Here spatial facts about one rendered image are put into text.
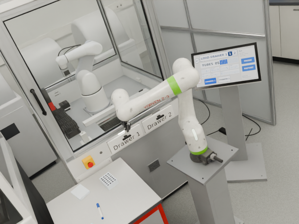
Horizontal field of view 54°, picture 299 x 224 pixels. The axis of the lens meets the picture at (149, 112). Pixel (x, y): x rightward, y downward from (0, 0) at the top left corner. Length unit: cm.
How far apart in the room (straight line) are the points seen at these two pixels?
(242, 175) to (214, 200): 76
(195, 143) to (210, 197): 45
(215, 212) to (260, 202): 56
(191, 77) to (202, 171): 63
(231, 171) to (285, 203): 55
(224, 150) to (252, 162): 101
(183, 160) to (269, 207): 97
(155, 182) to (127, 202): 76
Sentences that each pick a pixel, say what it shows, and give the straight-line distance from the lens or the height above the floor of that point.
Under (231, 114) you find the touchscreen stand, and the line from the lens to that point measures 271.
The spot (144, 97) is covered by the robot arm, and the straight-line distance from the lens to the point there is 171.
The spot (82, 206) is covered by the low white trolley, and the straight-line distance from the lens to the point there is 210.
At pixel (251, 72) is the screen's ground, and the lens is 244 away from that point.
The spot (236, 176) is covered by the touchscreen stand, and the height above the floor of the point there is 3.
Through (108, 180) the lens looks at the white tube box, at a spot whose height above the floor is 80.
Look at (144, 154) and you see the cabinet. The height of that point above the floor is 64.
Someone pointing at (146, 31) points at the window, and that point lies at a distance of 216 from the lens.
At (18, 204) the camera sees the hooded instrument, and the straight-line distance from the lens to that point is 198.
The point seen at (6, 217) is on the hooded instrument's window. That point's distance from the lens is 201.
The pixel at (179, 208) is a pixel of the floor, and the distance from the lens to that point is 282.
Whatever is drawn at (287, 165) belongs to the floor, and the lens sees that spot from 306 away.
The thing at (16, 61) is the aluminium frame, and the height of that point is 173.
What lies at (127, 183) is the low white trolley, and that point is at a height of 76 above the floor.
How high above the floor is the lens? 216
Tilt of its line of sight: 31 degrees down
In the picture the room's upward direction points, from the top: 18 degrees counter-clockwise
